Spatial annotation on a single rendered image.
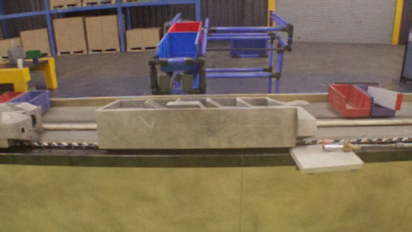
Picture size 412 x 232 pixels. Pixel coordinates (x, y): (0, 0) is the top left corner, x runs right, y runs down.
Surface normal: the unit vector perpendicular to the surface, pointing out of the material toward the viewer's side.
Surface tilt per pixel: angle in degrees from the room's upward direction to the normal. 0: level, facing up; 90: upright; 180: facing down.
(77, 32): 90
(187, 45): 94
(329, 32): 90
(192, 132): 80
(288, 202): 91
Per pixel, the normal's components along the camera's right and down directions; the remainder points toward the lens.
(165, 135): -0.04, 0.20
